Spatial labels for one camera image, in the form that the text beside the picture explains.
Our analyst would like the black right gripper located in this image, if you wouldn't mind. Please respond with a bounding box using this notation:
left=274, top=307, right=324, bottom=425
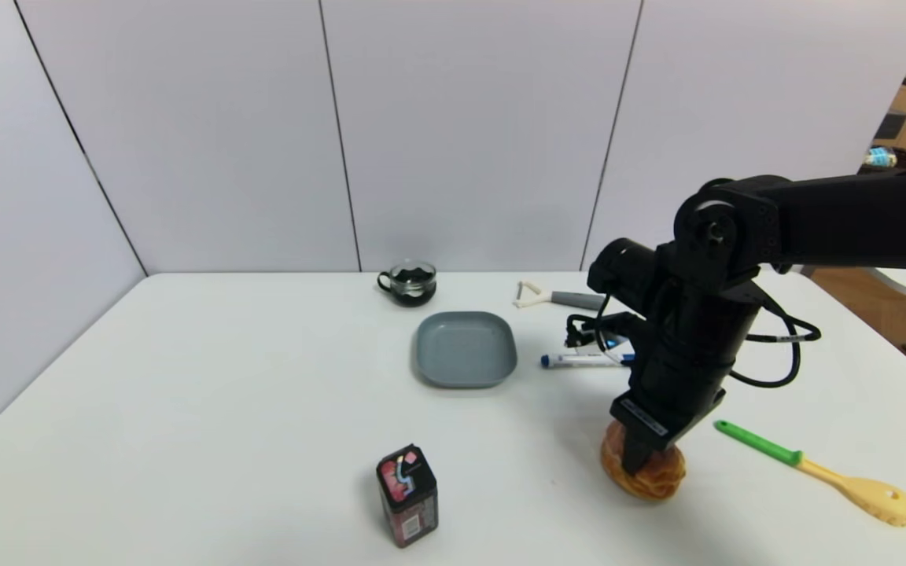
left=609, top=340, right=736, bottom=475

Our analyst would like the golden brown bread bun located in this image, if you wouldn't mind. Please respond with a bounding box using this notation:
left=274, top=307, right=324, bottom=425
left=599, top=421, right=688, bottom=501

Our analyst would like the grey square dish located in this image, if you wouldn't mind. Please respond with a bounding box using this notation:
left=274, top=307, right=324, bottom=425
left=414, top=311, right=518, bottom=389

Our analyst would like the white marker with blue cap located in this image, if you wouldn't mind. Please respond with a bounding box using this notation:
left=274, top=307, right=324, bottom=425
left=540, top=353, right=635, bottom=369

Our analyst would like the small black and red box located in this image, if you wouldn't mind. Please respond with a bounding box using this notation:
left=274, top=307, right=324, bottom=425
left=376, top=443, right=440, bottom=548

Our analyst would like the glass cup with dark contents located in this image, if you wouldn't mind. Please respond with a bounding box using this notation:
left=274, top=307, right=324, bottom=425
left=377, top=261, right=438, bottom=308

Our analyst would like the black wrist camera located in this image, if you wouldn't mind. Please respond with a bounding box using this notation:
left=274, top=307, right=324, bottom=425
left=565, top=312, right=636, bottom=351

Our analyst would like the cream peeler with grey handle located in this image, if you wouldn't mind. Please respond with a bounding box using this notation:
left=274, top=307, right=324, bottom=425
left=513, top=281, right=605, bottom=311

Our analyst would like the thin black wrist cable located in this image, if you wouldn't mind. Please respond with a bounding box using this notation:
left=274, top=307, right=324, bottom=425
left=724, top=295, right=822, bottom=389

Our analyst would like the yellow pasta spoon green handle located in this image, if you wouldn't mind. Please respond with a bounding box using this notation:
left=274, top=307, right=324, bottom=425
left=714, top=420, right=906, bottom=527

